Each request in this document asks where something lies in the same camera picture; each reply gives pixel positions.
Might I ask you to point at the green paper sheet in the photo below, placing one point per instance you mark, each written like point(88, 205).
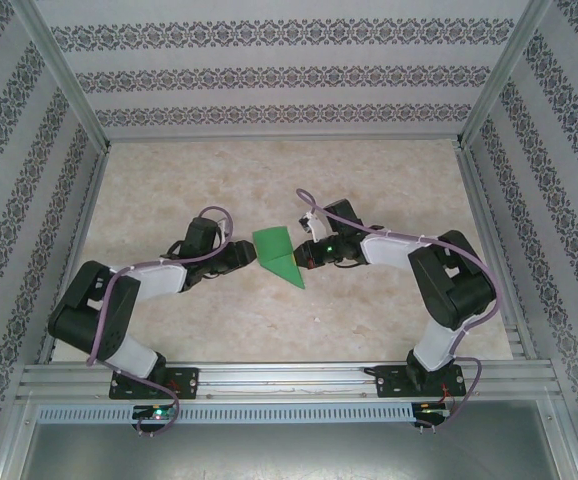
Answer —
point(274, 245)

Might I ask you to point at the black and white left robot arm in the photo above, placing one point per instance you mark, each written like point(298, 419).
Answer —
point(84, 310)

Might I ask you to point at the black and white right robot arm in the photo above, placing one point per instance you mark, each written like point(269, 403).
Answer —
point(449, 285)

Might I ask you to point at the grey sheet metal panel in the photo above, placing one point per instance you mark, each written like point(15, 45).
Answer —
point(289, 455)

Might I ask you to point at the circuit board with green light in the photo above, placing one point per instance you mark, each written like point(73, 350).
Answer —
point(156, 413)

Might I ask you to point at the small circuit board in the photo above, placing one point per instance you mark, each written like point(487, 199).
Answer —
point(434, 411)

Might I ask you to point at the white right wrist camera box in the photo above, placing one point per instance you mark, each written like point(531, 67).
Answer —
point(313, 224)

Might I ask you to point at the aluminium rail below patterned wall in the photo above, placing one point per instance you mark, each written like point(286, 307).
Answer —
point(284, 137)

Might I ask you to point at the long aluminium mounting rail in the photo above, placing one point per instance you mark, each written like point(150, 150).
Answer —
point(289, 380)

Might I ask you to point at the aluminium side rail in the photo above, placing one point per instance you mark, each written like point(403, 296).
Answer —
point(491, 240)
point(75, 250)

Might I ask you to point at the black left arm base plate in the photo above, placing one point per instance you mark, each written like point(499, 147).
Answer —
point(186, 382)

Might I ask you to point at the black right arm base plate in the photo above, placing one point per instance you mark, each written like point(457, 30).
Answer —
point(389, 382)

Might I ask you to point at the aluminium frame post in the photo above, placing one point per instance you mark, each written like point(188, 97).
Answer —
point(64, 75)
point(506, 75)

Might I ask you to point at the aluminium frame strut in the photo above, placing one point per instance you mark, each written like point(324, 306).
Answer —
point(561, 435)
point(14, 440)

